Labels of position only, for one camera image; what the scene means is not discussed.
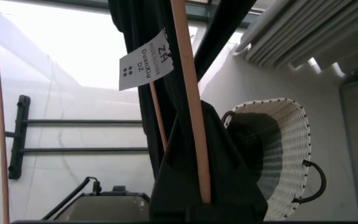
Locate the white laundry basket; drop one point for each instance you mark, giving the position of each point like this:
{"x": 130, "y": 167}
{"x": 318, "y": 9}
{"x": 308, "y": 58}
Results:
{"x": 291, "y": 140}

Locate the black clothes rack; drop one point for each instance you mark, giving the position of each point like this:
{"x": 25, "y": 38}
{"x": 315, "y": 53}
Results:
{"x": 19, "y": 140}

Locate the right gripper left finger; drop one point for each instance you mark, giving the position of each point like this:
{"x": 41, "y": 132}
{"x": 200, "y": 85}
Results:
{"x": 176, "y": 186}

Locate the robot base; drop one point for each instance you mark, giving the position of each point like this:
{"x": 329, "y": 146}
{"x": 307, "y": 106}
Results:
{"x": 104, "y": 208}

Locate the beige curtain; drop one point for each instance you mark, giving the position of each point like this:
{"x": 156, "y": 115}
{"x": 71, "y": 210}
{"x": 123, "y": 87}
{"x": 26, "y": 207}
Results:
{"x": 306, "y": 28}

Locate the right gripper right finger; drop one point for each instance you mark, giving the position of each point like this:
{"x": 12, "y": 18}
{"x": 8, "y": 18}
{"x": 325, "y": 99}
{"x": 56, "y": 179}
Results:
{"x": 235, "y": 193}

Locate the black short-sleeved shirt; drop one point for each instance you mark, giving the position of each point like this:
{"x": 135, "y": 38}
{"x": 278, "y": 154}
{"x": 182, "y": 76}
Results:
{"x": 129, "y": 15}

